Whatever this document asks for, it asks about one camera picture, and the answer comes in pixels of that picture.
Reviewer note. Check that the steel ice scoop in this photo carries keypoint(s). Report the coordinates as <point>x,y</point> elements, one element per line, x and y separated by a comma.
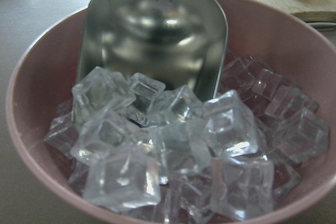
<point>178,42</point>

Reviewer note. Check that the pile of clear ice cubes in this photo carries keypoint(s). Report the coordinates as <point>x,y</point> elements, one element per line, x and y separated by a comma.
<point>161,155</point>

